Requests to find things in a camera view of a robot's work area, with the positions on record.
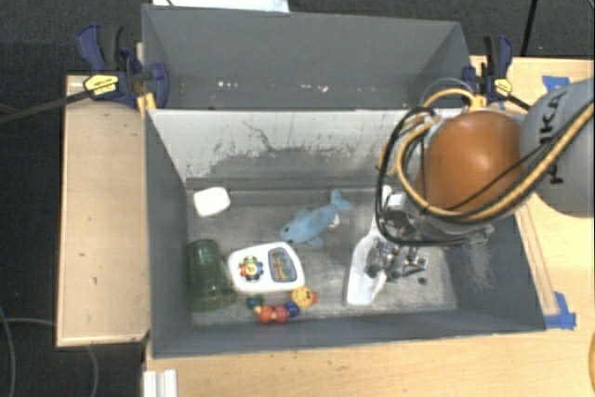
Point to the blue toy dolphin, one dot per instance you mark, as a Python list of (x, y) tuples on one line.
[(310, 224)]

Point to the white toy with coloured beads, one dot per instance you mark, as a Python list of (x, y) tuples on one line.
[(266, 267)]

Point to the grey metal bin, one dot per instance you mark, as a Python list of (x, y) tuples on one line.
[(288, 60)]

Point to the dark green cup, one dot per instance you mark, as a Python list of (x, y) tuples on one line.
[(207, 276)]

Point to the white rounded block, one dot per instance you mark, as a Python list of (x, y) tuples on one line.
[(211, 201)]

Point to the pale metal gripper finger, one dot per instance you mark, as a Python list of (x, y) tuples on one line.
[(413, 264), (380, 266)]

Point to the pale wood board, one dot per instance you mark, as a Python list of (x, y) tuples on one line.
[(104, 218)]

